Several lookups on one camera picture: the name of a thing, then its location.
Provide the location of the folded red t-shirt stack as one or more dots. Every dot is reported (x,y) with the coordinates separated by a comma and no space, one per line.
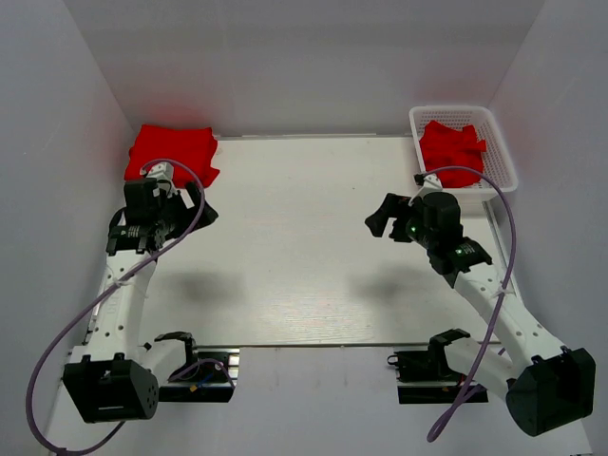
(195,148)

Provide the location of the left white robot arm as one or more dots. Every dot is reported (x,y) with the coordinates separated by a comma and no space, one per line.
(118,377)

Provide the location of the white plastic mesh basket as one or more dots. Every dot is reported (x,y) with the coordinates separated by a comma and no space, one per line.
(498,165)

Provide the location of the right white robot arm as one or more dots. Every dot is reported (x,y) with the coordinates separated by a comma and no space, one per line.
(544,384)

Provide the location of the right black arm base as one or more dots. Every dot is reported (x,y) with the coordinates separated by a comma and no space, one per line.
(420,383)

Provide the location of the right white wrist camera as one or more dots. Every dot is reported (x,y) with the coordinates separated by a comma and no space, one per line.
(428,183)

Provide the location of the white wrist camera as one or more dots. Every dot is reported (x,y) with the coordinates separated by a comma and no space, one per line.
(428,183)
(162,173)

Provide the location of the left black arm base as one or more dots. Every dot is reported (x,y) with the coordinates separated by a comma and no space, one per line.
(209,382)

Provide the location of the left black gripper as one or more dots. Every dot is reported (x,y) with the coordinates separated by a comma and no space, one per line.
(191,214)

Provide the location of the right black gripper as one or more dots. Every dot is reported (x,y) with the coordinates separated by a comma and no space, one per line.
(389,208)

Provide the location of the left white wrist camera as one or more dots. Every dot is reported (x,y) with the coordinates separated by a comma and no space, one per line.
(162,173)

